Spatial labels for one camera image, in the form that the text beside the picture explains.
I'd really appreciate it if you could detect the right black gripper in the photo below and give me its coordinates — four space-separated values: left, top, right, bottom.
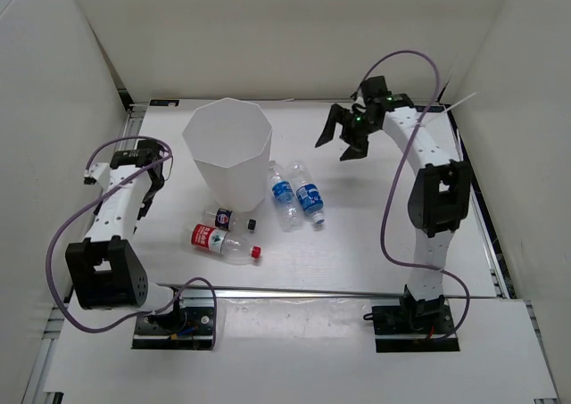
316 103 380 161

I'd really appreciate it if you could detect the blue label water bottle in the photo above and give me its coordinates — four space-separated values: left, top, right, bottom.
269 161 302 232
287 161 325 227

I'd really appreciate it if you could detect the bottle with dark blue label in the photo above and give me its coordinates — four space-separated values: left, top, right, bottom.
202 206 257 234

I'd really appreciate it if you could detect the bottle with red label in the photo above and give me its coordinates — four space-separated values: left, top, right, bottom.
189 224 262 264

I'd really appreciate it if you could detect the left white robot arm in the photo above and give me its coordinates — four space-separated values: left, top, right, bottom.
65 140 187 333

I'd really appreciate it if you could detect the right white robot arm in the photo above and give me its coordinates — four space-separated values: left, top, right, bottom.
316 96 472 333

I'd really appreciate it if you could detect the white octagonal plastic bin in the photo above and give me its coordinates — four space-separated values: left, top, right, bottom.
182 98 272 212

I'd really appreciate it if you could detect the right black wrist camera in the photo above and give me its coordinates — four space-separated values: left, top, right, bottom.
351 76 392 107

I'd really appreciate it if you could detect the metal rail bar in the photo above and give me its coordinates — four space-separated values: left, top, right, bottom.
182 285 505 300

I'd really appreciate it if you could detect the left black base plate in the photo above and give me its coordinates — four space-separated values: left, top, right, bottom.
131 289 218 350

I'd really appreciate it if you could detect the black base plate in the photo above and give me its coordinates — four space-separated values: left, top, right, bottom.
131 289 218 350
363 296 460 353

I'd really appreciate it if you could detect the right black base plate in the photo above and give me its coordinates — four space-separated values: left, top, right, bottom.
363 296 460 353

